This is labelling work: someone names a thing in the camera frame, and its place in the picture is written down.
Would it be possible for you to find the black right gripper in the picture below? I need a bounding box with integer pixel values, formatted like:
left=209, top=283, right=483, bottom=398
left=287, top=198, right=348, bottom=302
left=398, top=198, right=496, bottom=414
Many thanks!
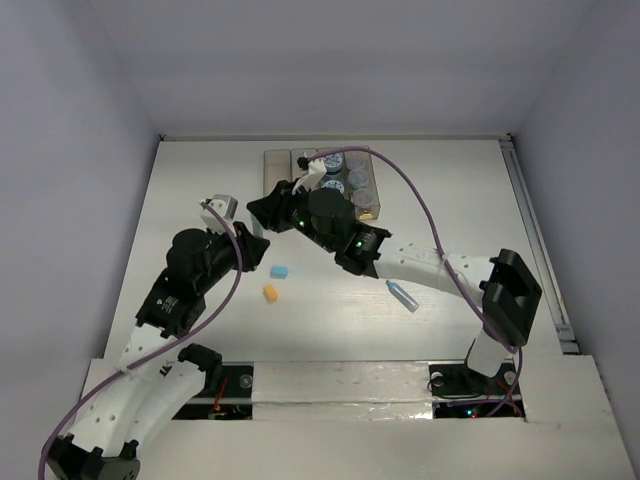
left=246, top=178, right=338, bottom=254

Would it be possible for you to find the blue eraser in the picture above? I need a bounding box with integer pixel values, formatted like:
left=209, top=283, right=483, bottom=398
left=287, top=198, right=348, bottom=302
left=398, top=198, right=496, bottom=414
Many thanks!
left=270, top=266, right=290, bottom=279

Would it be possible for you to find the orange eraser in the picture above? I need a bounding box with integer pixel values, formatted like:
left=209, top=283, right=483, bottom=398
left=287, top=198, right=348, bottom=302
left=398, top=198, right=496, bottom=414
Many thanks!
left=263, top=285, right=279, bottom=304

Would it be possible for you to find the blue label putty jar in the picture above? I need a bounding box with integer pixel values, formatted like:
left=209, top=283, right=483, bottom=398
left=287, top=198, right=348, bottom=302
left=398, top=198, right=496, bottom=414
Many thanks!
left=322, top=179, right=345, bottom=195

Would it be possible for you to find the clear paper clip jar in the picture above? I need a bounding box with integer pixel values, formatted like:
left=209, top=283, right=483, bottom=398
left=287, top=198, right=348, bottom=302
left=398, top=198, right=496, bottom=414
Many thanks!
left=351, top=188, right=376, bottom=208

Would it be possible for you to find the light blue marker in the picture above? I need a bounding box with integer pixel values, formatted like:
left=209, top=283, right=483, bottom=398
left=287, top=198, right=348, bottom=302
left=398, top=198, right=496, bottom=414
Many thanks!
left=385, top=280, right=419, bottom=313

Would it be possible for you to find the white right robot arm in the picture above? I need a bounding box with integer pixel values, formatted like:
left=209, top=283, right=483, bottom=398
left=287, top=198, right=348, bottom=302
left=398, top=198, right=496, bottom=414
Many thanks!
left=247, top=181, right=542, bottom=392

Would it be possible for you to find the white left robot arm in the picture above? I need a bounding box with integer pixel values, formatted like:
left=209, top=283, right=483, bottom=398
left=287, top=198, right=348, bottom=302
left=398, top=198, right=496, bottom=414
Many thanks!
left=38, top=222, right=270, bottom=479

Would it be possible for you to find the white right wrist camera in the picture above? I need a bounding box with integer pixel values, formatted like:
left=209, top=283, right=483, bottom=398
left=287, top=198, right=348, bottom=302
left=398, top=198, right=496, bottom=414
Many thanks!
left=292, top=157, right=327, bottom=194

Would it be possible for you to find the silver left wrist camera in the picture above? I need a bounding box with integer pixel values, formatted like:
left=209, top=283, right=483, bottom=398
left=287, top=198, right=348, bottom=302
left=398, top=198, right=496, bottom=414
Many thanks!
left=200, top=194, right=238, bottom=223

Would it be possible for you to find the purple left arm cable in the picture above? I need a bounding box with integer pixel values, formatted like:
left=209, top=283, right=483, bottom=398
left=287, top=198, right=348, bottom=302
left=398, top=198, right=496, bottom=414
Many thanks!
left=37, top=199, right=246, bottom=480

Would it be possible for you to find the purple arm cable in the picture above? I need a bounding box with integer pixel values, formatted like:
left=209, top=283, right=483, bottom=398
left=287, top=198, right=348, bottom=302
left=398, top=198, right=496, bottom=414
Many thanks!
left=299, top=145, right=524, bottom=417
left=37, top=199, right=246, bottom=480

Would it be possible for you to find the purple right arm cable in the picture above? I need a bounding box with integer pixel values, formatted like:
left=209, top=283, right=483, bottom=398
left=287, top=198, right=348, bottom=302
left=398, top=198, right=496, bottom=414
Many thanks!
left=299, top=145, right=524, bottom=417

